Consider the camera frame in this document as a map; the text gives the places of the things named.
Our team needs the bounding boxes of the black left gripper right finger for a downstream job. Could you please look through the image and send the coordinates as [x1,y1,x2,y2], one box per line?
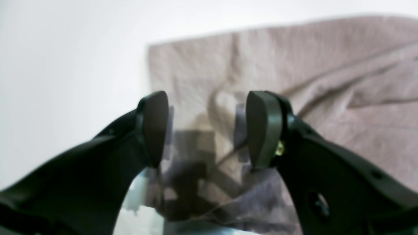
[245,91,418,235]

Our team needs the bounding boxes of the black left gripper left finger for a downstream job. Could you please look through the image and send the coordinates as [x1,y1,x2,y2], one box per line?
[0,91,169,235]

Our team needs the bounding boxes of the mauve T-shirt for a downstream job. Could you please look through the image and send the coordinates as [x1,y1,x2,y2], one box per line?
[146,15,417,235]

